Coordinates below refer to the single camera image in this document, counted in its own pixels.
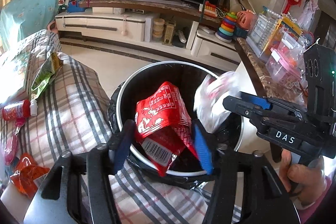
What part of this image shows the orange snack wrapper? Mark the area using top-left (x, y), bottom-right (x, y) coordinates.
top-left (10, 153), bottom-right (50, 199)

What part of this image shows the white plastic bag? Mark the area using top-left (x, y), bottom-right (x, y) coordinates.
top-left (193, 71), bottom-right (240, 134)

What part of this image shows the pink toy package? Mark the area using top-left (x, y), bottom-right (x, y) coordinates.
top-left (4, 118), bottom-right (26, 166)

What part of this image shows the red snack bag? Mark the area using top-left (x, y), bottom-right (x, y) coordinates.
top-left (135, 81), bottom-right (197, 177)

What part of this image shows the white black trash bin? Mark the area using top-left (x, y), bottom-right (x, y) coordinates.
top-left (108, 61), bottom-right (244, 189)

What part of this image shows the person's right hand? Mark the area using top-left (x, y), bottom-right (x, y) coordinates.
top-left (278, 149), bottom-right (327, 207)

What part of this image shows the marble side counter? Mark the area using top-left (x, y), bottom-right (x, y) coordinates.
top-left (235, 38), bottom-right (307, 106)

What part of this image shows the pink plastic storage box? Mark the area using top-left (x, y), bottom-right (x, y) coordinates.
top-left (266, 33), bottom-right (305, 90)

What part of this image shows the plaid blanket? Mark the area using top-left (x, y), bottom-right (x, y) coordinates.
top-left (0, 29), bottom-right (242, 224)

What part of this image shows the red small bottle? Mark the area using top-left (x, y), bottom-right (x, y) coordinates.
top-left (2, 100), bottom-right (38, 121)

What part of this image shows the red toy phone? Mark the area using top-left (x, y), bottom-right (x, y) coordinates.
top-left (199, 1), bottom-right (218, 18)

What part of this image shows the green snack wrapper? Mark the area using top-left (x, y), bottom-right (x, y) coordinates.
top-left (30, 52), bottom-right (63, 101)

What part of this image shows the white tv cabinet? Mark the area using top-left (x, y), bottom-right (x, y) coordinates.
top-left (55, 9), bottom-right (241, 71)

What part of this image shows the children's book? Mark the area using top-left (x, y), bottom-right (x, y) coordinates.
top-left (1, 39), bottom-right (31, 107)

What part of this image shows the teal covered chair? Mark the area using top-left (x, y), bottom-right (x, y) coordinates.
top-left (1, 0), bottom-right (58, 51)

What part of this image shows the rainbow stacking ring toy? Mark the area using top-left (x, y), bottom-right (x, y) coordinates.
top-left (215, 12), bottom-right (237, 43)

